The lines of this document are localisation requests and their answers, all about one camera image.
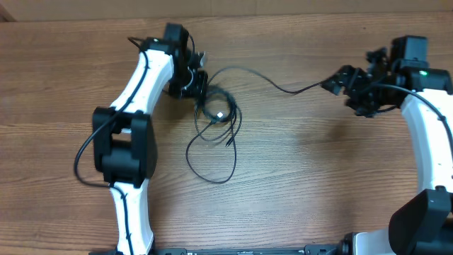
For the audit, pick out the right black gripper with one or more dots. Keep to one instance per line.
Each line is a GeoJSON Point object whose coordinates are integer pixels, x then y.
{"type": "Point", "coordinates": [353, 78]}

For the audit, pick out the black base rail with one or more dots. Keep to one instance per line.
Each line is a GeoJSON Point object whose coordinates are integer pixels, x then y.
{"type": "Point", "coordinates": [309, 249]}

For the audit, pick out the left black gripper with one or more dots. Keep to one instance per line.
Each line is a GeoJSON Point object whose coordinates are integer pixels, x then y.
{"type": "Point", "coordinates": [199, 89]}

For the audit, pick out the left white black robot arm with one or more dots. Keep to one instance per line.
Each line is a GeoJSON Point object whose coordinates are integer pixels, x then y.
{"type": "Point", "coordinates": [124, 145]}

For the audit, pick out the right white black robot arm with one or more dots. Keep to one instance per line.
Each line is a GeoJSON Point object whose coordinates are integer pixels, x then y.
{"type": "Point", "coordinates": [401, 77]}

